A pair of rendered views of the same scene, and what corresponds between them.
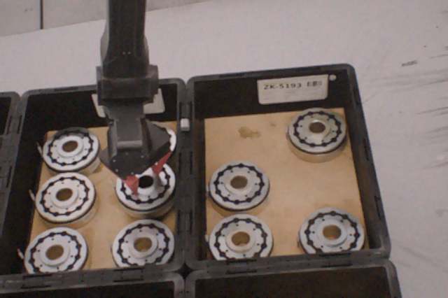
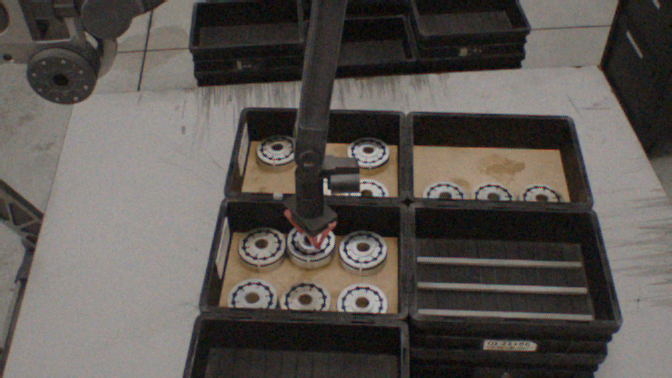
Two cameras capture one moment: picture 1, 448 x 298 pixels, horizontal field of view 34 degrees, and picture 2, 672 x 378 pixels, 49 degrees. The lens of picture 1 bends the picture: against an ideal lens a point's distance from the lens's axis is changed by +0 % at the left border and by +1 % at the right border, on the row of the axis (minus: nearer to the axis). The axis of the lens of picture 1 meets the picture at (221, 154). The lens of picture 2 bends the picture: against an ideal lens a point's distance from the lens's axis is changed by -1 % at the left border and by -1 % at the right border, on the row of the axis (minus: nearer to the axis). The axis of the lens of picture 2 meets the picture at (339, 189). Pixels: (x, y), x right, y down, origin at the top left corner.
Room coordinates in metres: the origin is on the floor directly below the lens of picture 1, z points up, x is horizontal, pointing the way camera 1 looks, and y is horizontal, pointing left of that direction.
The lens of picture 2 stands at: (0.71, 1.15, 2.10)
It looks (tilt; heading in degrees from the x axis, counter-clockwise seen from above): 46 degrees down; 269
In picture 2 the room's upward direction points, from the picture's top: 1 degrees counter-clockwise
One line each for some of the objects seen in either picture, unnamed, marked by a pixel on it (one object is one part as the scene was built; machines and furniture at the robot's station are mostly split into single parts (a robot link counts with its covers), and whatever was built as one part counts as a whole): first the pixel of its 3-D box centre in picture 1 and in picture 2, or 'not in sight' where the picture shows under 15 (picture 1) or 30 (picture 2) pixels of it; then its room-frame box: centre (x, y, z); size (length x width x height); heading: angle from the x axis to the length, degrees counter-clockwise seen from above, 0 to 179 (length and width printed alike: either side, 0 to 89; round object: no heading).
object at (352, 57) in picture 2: not in sight; (357, 76); (0.59, -1.16, 0.31); 0.40 x 0.30 x 0.34; 3
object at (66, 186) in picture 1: (64, 195); (305, 299); (0.77, 0.28, 0.86); 0.05 x 0.05 x 0.01
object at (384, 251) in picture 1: (278, 160); (319, 154); (0.73, -0.09, 0.92); 0.40 x 0.30 x 0.02; 175
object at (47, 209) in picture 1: (65, 196); (305, 301); (0.77, 0.28, 0.86); 0.10 x 0.10 x 0.01
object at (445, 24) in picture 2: not in sight; (461, 59); (0.19, -1.17, 0.37); 0.40 x 0.30 x 0.45; 3
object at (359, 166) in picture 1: (278, 179); (319, 170); (0.73, -0.09, 0.87); 0.40 x 0.30 x 0.11; 175
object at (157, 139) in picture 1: (131, 138); (309, 202); (0.75, 0.13, 1.00); 0.10 x 0.07 x 0.07; 129
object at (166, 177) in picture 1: (145, 184); (311, 240); (0.75, 0.13, 0.88); 0.10 x 0.10 x 0.01
